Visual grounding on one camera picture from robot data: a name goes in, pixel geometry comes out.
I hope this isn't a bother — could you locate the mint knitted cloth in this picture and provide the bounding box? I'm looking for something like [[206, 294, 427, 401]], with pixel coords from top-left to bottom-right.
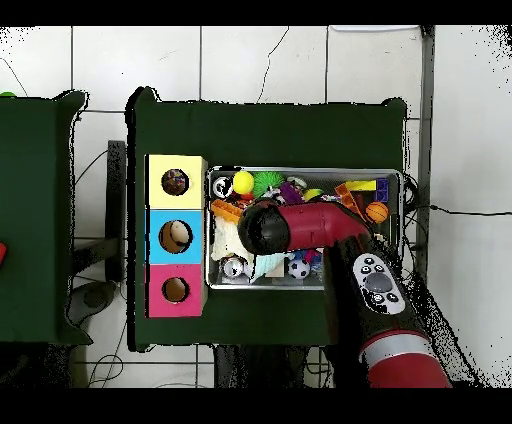
[[250, 252, 288, 282]]

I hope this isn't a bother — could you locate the colourful polka dot cloth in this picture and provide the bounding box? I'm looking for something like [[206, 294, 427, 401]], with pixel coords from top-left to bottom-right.
[[162, 169, 190, 196]]

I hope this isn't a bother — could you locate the clear mesh bin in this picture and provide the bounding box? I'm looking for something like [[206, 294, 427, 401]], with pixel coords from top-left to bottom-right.
[[204, 166, 404, 292]]

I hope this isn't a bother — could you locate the wooden box with three holes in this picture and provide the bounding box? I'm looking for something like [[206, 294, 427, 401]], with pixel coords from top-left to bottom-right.
[[144, 154, 210, 319]]

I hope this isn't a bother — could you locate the orange plastic brick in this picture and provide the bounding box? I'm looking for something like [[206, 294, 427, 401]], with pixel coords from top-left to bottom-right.
[[210, 198, 244, 224], [334, 181, 368, 221]]

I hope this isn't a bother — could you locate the green spiky rubber ball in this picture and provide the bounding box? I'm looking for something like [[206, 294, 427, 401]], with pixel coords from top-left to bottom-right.
[[252, 171, 286, 197]]

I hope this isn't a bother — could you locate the yellow tennis ball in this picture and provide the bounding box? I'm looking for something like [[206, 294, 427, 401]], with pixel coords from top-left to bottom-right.
[[232, 170, 256, 195]]

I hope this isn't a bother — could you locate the purple spiky toy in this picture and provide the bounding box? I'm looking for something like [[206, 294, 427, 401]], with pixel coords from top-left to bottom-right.
[[279, 181, 305, 205]]

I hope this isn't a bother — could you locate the cream waffle cloth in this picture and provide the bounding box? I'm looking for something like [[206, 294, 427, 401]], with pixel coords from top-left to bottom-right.
[[210, 219, 255, 263]]

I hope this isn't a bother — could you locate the small soccer ball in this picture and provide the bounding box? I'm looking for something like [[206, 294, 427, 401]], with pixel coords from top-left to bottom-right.
[[287, 258, 312, 280]]

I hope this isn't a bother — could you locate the dark green table cloth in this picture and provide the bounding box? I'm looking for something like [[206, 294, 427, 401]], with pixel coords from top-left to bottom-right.
[[126, 86, 408, 353]]

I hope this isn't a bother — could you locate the yellow plastic block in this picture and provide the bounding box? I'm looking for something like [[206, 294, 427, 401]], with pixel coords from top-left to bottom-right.
[[345, 179, 378, 193]]

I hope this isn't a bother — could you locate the orange basketball toy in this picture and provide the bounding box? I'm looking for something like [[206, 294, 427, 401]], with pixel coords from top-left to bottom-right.
[[364, 200, 390, 224]]

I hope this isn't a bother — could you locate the black stand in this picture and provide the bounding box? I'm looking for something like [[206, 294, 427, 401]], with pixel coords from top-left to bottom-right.
[[71, 139, 128, 283]]

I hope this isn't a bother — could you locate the green covered side table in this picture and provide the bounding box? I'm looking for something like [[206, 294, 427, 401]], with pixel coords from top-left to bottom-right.
[[0, 90, 92, 347]]

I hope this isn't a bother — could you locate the black cable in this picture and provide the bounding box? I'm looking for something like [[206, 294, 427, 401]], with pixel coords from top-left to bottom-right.
[[415, 203, 512, 217]]

